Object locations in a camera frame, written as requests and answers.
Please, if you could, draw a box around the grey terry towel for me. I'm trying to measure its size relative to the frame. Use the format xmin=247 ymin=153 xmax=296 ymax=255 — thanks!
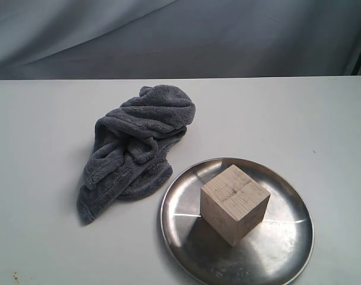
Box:
xmin=77 ymin=85 xmax=196 ymax=225

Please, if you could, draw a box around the light wooden cube block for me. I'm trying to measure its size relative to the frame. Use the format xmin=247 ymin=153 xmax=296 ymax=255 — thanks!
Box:
xmin=200 ymin=164 xmax=271 ymax=246

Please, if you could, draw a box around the grey backdrop cloth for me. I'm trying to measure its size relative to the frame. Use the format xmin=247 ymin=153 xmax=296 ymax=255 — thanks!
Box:
xmin=0 ymin=1 xmax=361 ymax=80

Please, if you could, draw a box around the round stainless steel plate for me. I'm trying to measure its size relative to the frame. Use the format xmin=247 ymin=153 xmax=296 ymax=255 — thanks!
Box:
xmin=159 ymin=157 xmax=315 ymax=284

